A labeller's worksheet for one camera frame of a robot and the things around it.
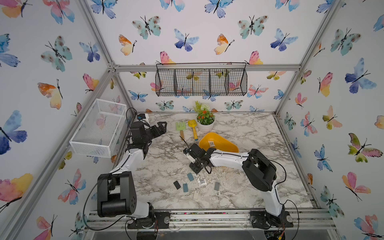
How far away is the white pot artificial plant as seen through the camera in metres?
0.98

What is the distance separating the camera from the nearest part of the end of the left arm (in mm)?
667

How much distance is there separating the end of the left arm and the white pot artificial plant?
10.5 inches
